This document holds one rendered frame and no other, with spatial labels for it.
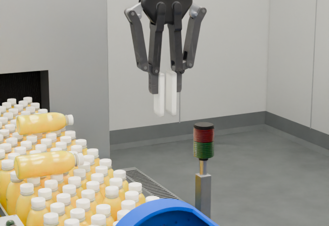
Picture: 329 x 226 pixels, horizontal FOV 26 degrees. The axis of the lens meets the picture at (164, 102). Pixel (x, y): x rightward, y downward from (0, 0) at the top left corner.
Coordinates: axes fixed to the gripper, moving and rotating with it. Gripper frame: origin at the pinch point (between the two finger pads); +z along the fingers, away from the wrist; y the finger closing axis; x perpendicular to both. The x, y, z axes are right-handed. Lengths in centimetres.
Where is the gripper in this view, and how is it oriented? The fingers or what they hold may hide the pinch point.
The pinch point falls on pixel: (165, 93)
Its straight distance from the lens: 113.7
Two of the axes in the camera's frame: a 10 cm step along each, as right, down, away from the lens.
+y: -9.4, 0.8, -3.4
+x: 3.4, 2.3, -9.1
